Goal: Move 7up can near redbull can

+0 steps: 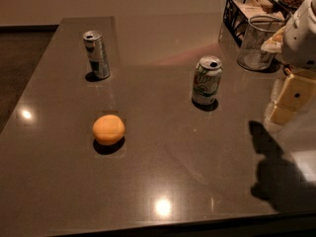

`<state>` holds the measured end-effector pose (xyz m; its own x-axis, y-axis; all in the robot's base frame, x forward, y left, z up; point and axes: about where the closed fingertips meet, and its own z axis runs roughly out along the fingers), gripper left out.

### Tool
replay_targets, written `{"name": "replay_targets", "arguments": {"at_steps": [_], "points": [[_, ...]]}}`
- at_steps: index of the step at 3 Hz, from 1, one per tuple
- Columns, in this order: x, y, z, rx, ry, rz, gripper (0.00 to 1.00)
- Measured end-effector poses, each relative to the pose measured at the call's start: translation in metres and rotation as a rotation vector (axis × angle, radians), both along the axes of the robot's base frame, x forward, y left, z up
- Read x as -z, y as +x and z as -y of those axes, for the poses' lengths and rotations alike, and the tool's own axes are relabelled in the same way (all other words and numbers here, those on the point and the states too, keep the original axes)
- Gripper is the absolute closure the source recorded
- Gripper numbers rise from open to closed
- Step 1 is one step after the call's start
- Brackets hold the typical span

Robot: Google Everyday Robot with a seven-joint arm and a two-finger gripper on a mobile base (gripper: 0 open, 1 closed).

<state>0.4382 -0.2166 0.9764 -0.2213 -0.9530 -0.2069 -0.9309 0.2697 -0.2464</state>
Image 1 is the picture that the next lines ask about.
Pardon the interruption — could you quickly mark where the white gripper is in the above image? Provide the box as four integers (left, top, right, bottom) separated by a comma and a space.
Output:
266, 0, 316, 125

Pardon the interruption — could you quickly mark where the green white 7up can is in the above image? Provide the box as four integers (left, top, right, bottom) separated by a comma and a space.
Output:
192, 55, 222, 106

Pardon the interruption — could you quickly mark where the silver blue redbull can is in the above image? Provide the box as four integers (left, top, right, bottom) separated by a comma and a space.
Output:
83, 31, 111, 79

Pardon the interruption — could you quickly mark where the orange fruit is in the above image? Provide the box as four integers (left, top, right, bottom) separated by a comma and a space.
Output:
93, 115, 125, 146

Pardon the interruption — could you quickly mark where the wire mesh cup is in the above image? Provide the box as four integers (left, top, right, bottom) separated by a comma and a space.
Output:
237, 15, 284, 71

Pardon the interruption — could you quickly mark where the black wire basket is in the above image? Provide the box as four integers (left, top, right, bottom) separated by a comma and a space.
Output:
223, 0, 290, 45

